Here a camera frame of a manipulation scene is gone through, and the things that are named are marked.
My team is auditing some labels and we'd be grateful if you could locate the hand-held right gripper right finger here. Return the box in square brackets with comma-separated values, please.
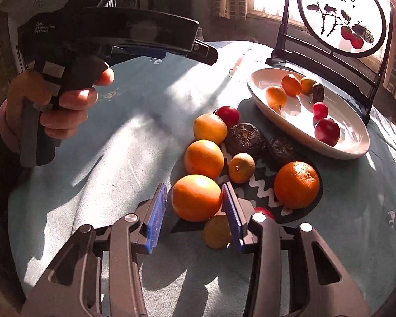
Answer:
[221, 181, 372, 317]

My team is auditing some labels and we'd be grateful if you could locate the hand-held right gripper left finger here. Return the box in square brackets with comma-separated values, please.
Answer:
[20, 182, 168, 317]

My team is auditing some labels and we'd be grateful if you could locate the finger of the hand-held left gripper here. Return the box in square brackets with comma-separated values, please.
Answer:
[110, 44, 169, 57]
[191, 38, 219, 67]

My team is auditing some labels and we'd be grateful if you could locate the yellow lemon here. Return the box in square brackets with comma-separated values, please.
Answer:
[203, 214, 233, 250]

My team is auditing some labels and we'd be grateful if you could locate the small yellow-green tangerine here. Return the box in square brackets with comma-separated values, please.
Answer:
[228, 153, 256, 184]

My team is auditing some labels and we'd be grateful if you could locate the medium orange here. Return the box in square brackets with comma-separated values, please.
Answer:
[184, 139, 225, 180]

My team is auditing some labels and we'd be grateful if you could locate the large bumpy orange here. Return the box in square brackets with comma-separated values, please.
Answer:
[273, 161, 320, 210]

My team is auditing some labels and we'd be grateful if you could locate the yellow orange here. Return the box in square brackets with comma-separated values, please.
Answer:
[193, 113, 228, 146]

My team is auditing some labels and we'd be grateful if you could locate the dark brown dried tangerine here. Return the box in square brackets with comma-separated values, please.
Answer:
[311, 83, 326, 104]
[267, 138, 296, 169]
[225, 123, 268, 157]

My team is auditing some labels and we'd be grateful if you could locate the white oval plate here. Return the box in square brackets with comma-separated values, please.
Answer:
[246, 68, 371, 160]

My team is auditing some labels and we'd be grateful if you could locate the person's left hand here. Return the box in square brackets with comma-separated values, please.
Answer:
[0, 68, 115, 154]

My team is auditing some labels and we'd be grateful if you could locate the yellow-orange kumquat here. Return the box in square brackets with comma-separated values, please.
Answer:
[266, 85, 287, 109]

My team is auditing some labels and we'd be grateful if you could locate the small orange tangerine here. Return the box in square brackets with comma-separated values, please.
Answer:
[281, 73, 303, 97]

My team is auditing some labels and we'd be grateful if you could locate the small yellow citrus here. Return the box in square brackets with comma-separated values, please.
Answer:
[300, 77, 317, 96]

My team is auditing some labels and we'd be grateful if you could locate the large red plum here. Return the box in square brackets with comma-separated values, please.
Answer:
[314, 117, 341, 147]

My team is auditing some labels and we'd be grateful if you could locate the small red plum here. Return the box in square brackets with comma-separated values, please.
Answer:
[312, 102, 329, 119]

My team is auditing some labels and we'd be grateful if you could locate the persimmon painting table screen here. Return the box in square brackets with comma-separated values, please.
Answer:
[266, 0, 394, 126]

